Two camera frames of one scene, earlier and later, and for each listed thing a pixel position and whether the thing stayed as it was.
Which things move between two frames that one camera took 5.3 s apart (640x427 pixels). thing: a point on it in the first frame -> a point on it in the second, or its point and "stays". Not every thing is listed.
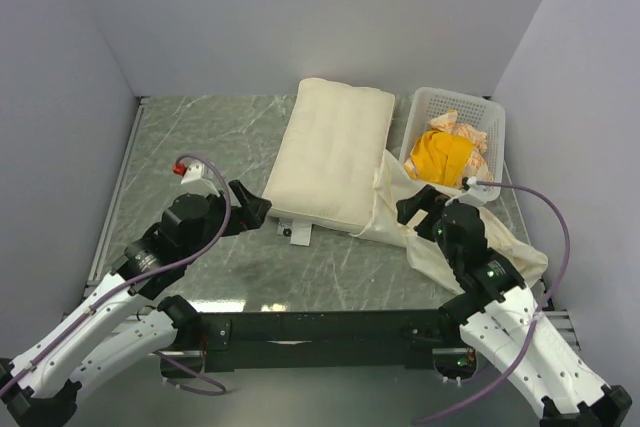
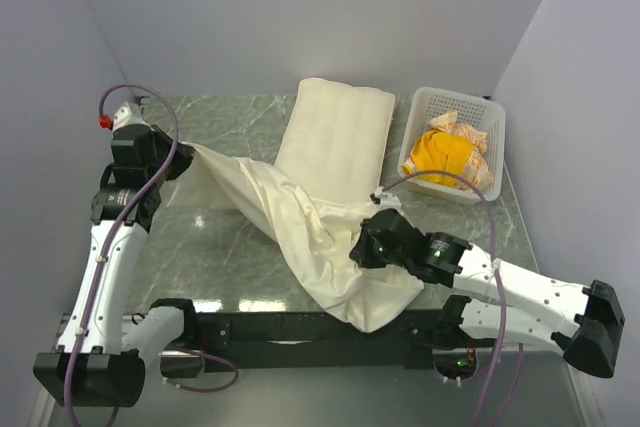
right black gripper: [428, 199] -> [361, 251]
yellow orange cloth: [449, 152] stays
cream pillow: [331, 150] stays
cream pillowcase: [391, 184] -> [309, 242]
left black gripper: [252, 212] -> [186, 156]
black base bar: [319, 340] stays
